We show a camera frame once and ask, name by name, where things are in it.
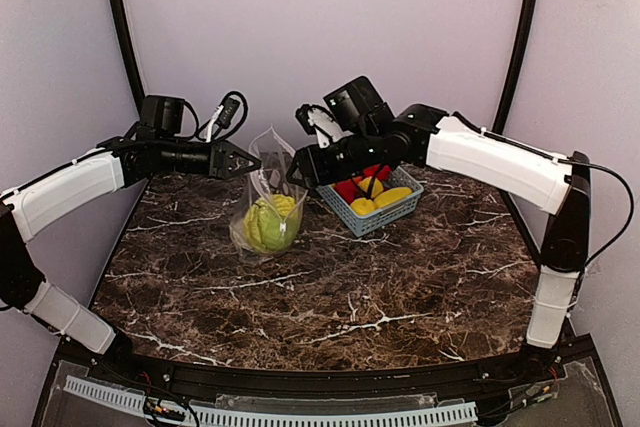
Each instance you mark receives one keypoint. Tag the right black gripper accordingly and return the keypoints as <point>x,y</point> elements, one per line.
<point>310,168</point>

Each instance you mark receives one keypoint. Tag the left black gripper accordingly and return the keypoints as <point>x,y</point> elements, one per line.
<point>216,160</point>

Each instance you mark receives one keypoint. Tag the napa cabbage toy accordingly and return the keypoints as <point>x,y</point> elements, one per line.
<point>281,204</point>

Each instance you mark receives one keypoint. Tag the clear zip top bag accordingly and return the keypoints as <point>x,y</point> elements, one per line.
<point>276,155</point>

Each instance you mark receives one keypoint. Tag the green pepper toy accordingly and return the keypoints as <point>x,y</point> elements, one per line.
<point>276,233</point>

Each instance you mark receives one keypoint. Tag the yellow bell pepper toy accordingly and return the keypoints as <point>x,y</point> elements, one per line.
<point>370,187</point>

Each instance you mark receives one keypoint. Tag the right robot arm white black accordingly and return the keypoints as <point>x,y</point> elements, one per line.
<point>356,129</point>

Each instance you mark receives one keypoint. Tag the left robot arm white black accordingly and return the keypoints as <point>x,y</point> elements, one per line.
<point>152,145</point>

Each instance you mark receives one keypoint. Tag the yellow lemon toy front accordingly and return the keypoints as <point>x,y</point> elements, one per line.
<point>363,206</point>

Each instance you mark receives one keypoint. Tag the light blue plastic basket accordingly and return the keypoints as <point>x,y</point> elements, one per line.
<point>360,225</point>

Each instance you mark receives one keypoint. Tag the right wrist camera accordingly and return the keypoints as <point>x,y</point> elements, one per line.
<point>317,120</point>

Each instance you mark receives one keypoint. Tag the white cable duct strip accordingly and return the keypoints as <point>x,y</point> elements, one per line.
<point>235,410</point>

